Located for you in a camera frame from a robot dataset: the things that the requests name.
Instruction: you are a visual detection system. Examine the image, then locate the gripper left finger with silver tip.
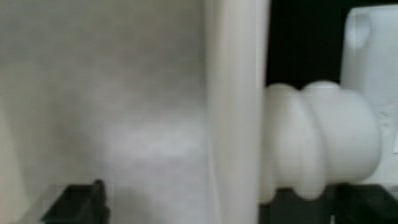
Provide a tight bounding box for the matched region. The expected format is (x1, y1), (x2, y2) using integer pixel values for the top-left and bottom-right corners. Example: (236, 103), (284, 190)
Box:
(39, 180), (110, 224)

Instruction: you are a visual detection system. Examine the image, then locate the gripper right finger with black tip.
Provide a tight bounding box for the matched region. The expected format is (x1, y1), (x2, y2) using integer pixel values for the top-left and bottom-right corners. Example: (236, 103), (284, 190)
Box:
(260, 184), (398, 224)

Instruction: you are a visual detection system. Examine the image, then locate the white cabinet door panel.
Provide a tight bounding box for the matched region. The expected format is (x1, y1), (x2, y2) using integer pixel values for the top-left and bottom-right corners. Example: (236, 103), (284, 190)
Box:
(260, 3), (398, 202)

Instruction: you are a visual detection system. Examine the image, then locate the white cabinet body box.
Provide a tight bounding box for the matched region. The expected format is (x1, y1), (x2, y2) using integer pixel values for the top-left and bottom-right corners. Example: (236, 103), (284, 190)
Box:
(0, 0), (270, 224)

